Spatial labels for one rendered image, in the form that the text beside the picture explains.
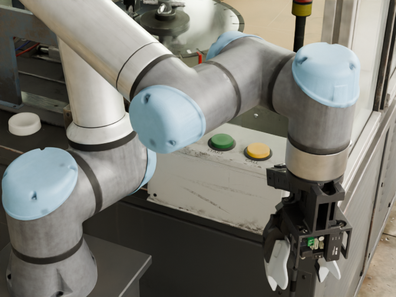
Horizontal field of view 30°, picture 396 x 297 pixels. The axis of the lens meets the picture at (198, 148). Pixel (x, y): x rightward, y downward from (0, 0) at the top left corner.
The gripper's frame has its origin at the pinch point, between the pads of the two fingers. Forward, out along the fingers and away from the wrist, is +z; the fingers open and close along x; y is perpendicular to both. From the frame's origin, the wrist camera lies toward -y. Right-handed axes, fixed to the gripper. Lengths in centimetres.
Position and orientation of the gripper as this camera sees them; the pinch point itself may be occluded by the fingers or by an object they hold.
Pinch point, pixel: (296, 275)
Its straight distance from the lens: 105.9
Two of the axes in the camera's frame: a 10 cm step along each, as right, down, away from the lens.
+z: -0.1, 8.3, 5.6
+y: 2.4, 5.4, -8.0
